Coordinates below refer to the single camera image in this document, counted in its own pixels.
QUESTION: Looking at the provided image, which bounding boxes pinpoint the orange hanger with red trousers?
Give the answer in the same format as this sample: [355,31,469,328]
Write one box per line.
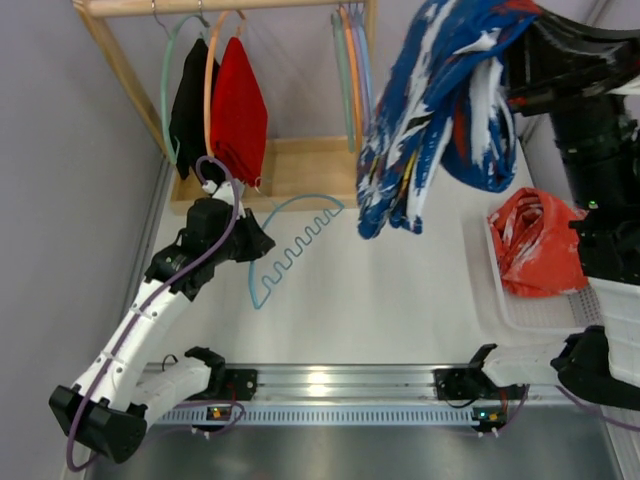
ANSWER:
[202,9,264,191]

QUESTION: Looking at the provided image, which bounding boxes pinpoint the aluminium mounting rail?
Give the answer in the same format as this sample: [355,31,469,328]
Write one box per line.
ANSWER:
[142,363,566,401]

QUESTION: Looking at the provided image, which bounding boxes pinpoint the empty orange hanger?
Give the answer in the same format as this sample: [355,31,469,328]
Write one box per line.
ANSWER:
[338,6,363,151]

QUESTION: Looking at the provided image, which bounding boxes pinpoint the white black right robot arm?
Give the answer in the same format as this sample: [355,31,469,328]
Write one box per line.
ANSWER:
[470,10,639,411]

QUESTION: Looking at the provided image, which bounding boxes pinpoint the white plastic basket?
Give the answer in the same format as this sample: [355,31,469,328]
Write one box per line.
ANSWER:
[462,213,603,344]

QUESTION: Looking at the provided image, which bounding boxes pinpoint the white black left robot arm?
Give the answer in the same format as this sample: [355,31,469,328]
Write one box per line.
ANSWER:
[49,198,275,464]

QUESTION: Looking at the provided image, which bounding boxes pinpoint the grey slotted cable duct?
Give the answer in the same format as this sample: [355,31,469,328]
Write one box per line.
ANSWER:
[157,405,481,427]

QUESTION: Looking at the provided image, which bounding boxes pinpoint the blue white patterned trousers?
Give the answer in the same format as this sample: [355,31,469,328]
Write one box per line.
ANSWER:
[356,1,541,239]

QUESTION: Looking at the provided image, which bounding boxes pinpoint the black trousers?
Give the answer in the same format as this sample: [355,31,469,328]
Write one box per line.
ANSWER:
[169,39,209,180]

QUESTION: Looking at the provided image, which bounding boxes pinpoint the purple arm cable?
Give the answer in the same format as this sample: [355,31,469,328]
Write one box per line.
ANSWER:
[499,382,640,434]
[66,156,245,472]

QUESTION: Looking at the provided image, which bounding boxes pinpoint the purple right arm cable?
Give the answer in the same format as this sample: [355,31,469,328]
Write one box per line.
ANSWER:
[499,382,640,434]

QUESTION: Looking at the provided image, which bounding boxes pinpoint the wooden clothes rack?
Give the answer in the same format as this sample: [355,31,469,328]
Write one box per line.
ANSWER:
[72,1,355,212]

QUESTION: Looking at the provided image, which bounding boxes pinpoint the orange white patterned garment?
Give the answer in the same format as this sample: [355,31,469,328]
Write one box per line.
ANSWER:
[487,187,588,298]

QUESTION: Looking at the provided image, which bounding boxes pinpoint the red trousers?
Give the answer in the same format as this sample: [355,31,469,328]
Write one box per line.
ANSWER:
[209,37,268,187]

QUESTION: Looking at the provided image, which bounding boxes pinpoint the empty green hanger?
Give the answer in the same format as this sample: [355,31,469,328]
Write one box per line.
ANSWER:
[331,10,355,153]

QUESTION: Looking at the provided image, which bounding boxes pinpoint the green hanger with black trousers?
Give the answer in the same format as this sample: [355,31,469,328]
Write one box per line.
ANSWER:
[160,14,210,166]

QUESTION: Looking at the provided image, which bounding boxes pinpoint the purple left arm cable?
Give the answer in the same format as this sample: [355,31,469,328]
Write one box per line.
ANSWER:
[66,156,245,472]

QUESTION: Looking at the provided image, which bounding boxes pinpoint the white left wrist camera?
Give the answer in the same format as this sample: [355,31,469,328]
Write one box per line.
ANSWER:
[202,179,246,217]

